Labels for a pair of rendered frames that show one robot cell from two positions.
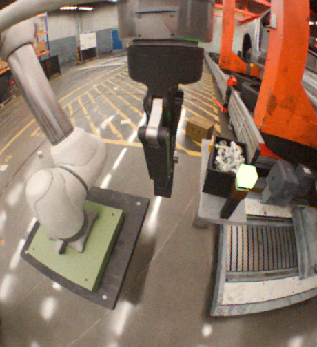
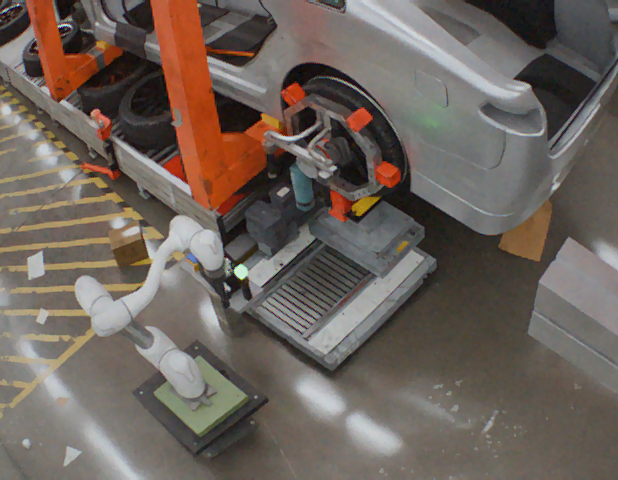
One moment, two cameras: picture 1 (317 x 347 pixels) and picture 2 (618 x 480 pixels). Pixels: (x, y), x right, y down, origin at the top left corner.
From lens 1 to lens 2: 331 cm
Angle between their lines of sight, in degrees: 34
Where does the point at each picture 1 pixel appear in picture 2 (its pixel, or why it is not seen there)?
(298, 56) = (211, 131)
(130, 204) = (194, 353)
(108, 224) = (204, 367)
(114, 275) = (243, 385)
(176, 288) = (284, 383)
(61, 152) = (160, 344)
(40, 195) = (187, 361)
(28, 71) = not seen: hidden behind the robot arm
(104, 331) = (295, 452)
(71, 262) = (221, 400)
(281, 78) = (205, 162)
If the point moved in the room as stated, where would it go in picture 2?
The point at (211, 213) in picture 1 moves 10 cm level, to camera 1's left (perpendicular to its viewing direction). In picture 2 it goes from (241, 303) to (229, 319)
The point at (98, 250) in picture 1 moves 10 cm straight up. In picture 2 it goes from (221, 381) to (216, 370)
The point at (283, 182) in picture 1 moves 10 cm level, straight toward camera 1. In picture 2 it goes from (267, 229) to (267, 245)
